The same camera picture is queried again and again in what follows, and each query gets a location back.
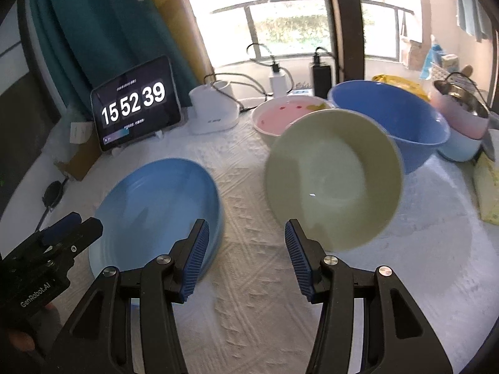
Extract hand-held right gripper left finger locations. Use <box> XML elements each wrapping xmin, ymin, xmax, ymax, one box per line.
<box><xmin>51</xmin><ymin>219</ymin><xmax>210</xmax><ymax>374</ymax></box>

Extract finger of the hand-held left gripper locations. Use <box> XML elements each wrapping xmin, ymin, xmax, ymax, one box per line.
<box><xmin>23</xmin><ymin>212</ymin><xmax>83</xmax><ymax>251</ymax></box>
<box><xmin>51</xmin><ymin>218</ymin><xmax>104</xmax><ymax>260</ymax></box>

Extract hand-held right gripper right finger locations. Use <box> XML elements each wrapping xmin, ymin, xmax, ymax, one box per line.
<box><xmin>284</xmin><ymin>219</ymin><xmax>453</xmax><ymax>374</ymax></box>

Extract green bowl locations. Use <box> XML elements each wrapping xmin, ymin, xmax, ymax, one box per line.
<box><xmin>264</xmin><ymin>109</ymin><xmax>404</xmax><ymax>252</ymax></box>

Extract pink bowl with red spots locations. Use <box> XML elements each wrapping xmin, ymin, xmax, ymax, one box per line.
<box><xmin>251</xmin><ymin>95</ymin><xmax>336</xmax><ymax>147</ymax></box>

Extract large blue bowl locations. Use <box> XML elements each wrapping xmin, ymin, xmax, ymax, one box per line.
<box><xmin>327</xmin><ymin>80</ymin><xmax>451</xmax><ymax>175</ymax></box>

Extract person's left hand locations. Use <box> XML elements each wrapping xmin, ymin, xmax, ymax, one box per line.
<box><xmin>7</xmin><ymin>327</ymin><xmax>30</xmax><ymax>352</ymax></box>

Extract brown cardboard box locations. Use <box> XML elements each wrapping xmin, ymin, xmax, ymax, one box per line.
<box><xmin>54</xmin><ymin>136</ymin><xmax>103</xmax><ymax>182</ymax></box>

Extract white tablecloth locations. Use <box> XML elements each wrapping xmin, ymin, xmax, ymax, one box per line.
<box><xmin>0</xmin><ymin>97</ymin><xmax>499</xmax><ymax>374</ymax></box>

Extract small white box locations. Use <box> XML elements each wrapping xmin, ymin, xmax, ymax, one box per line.
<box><xmin>68</xmin><ymin>122</ymin><xmax>91</xmax><ymax>145</ymax></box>

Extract clear plastic bag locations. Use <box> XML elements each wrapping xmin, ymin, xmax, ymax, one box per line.
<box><xmin>58</xmin><ymin>101</ymin><xmax>95</xmax><ymax>125</ymax></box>

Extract tablet with clock display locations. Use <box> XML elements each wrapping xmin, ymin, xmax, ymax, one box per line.
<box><xmin>90</xmin><ymin>56</ymin><xmax>182</xmax><ymax>153</ymax></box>

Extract white desk lamp base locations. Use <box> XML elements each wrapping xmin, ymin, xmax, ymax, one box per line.
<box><xmin>189</xmin><ymin>80</ymin><xmax>240</xmax><ymax>135</ymax></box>

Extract white charger plug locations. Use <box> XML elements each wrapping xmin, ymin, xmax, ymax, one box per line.
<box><xmin>270</xmin><ymin>70</ymin><xmax>288</xmax><ymax>98</ymax></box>

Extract black power adapter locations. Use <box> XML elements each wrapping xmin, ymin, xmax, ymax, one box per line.
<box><xmin>310</xmin><ymin>61</ymin><xmax>333</xmax><ymax>96</ymax></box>

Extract light blue bowl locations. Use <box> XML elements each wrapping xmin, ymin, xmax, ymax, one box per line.
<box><xmin>438</xmin><ymin>126</ymin><xmax>482</xmax><ymax>163</ymax></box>

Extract yellow green tissue pack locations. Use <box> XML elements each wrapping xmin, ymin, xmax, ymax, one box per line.
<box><xmin>472</xmin><ymin>128</ymin><xmax>499</xmax><ymax>226</ymax></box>

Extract yellow plastic container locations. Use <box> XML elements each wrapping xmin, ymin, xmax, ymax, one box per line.
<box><xmin>372</xmin><ymin>74</ymin><xmax>432</xmax><ymax>104</ymax></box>

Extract teal curtain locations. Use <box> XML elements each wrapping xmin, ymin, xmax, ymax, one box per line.
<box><xmin>27</xmin><ymin>0</ymin><xmax>200</xmax><ymax>114</ymax></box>

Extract small pink bowl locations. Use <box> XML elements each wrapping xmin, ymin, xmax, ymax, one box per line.
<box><xmin>430</xmin><ymin>86</ymin><xmax>490</xmax><ymax>140</ymax></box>

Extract steel bowl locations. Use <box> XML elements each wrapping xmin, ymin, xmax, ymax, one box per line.
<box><xmin>432</xmin><ymin>79</ymin><xmax>490</xmax><ymax>120</ymax></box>

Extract beige cardboard box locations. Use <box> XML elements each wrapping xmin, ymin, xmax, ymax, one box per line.
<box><xmin>399</xmin><ymin>36</ymin><xmax>424</xmax><ymax>71</ymax></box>

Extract white plastic basket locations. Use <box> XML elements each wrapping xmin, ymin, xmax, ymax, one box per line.
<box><xmin>430</xmin><ymin>64</ymin><xmax>475</xmax><ymax>94</ymax></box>

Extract blue plastic bag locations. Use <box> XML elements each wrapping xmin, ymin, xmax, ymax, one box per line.
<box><xmin>420</xmin><ymin>35</ymin><xmax>445</xmax><ymax>83</ymax></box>

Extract small white carton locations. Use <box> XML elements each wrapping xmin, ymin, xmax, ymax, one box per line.
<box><xmin>440</xmin><ymin>53</ymin><xmax>460</xmax><ymax>72</ymax></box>

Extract balcony railing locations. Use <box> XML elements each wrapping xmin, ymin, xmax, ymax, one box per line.
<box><xmin>210</xmin><ymin>0</ymin><xmax>414</xmax><ymax>64</ymax></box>

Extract light blue hanging towel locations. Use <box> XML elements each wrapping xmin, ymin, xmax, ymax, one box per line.
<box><xmin>454</xmin><ymin>0</ymin><xmax>493</xmax><ymax>44</ymax></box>

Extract black round puck with cable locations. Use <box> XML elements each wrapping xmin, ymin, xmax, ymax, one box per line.
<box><xmin>36</xmin><ymin>179</ymin><xmax>69</xmax><ymax>235</ymax></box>

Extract black lamp base cable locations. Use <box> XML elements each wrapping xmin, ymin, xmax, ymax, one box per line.
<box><xmin>203</xmin><ymin>72</ymin><xmax>275</xmax><ymax>114</ymax></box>

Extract black adapter cable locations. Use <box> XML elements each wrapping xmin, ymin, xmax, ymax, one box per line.
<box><xmin>314</xmin><ymin>47</ymin><xmax>336</xmax><ymax>65</ymax></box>

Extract black charger cable loop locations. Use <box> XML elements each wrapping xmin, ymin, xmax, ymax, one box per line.
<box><xmin>246</xmin><ymin>42</ymin><xmax>282</xmax><ymax>73</ymax></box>

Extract dark window frame post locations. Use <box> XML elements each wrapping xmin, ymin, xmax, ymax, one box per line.
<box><xmin>323</xmin><ymin>0</ymin><xmax>367</xmax><ymax>87</ymax></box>

